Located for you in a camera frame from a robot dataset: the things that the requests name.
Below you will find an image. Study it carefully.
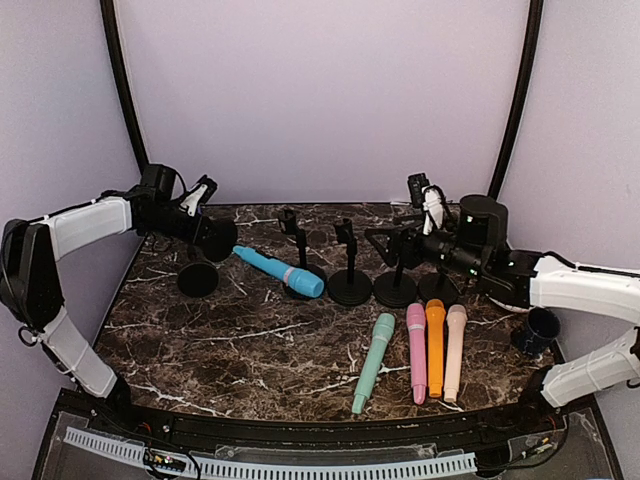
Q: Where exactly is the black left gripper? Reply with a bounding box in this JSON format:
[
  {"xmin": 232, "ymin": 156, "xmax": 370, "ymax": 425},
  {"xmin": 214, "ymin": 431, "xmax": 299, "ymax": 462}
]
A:
[{"xmin": 143, "ymin": 204, "xmax": 220, "ymax": 246}]

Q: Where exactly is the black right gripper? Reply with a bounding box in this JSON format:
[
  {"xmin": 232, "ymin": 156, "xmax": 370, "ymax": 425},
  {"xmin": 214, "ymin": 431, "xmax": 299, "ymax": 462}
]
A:
[{"xmin": 366, "ymin": 211, "xmax": 488, "ymax": 281}]

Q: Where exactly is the black stand with blue microphone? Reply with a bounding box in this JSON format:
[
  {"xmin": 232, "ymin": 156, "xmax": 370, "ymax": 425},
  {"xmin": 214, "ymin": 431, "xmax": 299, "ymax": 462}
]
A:
[{"xmin": 199, "ymin": 217, "xmax": 238, "ymax": 262}]

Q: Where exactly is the black stand with purple microphone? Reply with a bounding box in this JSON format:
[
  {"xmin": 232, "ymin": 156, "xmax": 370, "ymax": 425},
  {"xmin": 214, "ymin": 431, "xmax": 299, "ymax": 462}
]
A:
[{"xmin": 177, "ymin": 246, "xmax": 219, "ymax": 298}]

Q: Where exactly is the black stand with orange microphone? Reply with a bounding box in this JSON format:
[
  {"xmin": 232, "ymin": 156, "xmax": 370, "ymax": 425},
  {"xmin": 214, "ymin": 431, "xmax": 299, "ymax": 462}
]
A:
[{"xmin": 373, "ymin": 253, "xmax": 417, "ymax": 309}]

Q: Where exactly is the black stand with pink microphone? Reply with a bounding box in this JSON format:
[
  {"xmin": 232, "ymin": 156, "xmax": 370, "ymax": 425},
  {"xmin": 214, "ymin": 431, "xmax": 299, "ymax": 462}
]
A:
[{"xmin": 327, "ymin": 218, "xmax": 373, "ymax": 307}]

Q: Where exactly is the black stand for beige microphone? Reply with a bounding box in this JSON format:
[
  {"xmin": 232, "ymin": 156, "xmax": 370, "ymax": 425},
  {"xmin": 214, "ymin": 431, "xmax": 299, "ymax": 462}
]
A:
[{"xmin": 417, "ymin": 267, "xmax": 460, "ymax": 305}]

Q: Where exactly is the black stand with green microphone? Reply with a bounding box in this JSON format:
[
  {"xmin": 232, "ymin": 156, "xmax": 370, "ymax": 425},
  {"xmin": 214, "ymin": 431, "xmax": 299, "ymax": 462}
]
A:
[{"xmin": 278, "ymin": 208, "xmax": 326, "ymax": 281}]

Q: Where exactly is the pink toy microphone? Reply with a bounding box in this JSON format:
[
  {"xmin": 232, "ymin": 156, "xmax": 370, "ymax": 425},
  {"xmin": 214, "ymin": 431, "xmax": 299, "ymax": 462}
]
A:
[{"xmin": 406, "ymin": 303, "xmax": 428, "ymax": 405}]

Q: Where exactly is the mint green toy microphone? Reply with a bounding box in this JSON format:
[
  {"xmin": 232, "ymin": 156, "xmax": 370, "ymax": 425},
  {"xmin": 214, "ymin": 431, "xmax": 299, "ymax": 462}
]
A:
[{"xmin": 351, "ymin": 313, "xmax": 395, "ymax": 415}]

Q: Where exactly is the orange toy microphone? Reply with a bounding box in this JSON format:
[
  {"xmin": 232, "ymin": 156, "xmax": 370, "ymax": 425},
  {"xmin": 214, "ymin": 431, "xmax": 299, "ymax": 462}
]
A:
[{"xmin": 425, "ymin": 299, "xmax": 446, "ymax": 398}]

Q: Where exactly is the blue toy microphone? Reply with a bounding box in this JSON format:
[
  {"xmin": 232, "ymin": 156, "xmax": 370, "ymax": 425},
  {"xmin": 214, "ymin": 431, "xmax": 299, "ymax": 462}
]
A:
[{"xmin": 232, "ymin": 245, "xmax": 325, "ymax": 298}]

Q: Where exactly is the beige toy microphone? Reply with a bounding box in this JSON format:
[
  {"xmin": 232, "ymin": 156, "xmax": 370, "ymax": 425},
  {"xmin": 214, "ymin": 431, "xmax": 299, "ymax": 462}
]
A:
[{"xmin": 443, "ymin": 304, "xmax": 467, "ymax": 403}]

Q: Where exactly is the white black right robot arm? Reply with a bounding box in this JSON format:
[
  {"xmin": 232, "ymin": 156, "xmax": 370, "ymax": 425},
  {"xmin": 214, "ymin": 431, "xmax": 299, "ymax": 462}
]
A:
[{"xmin": 365, "ymin": 194, "xmax": 639, "ymax": 434}]

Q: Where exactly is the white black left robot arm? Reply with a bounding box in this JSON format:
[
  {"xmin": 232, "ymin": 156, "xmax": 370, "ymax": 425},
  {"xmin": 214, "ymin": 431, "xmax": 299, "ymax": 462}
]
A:
[{"xmin": 1, "ymin": 164, "xmax": 238, "ymax": 399}]

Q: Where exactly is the dark blue mug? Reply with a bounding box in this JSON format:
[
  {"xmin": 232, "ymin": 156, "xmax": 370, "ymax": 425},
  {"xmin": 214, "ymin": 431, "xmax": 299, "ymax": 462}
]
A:
[{"xmin": 511, "ymin": 307, "xmax": 561, "ymax": 357}]

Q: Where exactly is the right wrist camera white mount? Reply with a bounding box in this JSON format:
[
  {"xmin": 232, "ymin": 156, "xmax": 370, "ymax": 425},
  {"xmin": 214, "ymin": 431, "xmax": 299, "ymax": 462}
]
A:
[{"xmin": 407, "ymin": 173, "xmax": 451, "ymax": 236}]

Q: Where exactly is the black left corner post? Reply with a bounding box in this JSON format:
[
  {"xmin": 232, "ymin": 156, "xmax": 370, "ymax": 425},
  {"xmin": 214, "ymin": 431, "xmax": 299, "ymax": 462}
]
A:
[{"xmin": 99, "ymin": 0, "xmax": 149, "ymax": 173}]

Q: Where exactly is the black corner post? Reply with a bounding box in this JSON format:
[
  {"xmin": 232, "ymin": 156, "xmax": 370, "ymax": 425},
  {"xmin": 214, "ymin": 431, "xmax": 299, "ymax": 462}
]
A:
[
  {"xmin": 488, "ymin": 0, "xmax": 544, "ymax": 200},
  {"xmin": 99, "ymin": 0, "xmax": 149, "ymax": 173}
]

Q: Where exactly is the black aluminium rail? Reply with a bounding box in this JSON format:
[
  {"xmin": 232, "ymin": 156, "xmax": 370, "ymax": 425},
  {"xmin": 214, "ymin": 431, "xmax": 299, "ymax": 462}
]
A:
[{"xmin": 54, "ymin": 389, "xmax": 596, "ymax": 456}]

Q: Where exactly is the white slotted cable duct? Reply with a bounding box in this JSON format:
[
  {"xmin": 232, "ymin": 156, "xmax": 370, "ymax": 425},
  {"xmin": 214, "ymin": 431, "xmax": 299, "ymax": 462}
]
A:
[{"xmin": 63, "ymin": 427, "xmax": 477, "ymax": 479}]

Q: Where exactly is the black right corner post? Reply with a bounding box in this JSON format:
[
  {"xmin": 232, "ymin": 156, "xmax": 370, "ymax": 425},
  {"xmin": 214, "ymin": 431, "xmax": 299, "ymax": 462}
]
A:
[{"xmin": 488, "ymin": 0, "xmax": 544, "ymax": 200}]

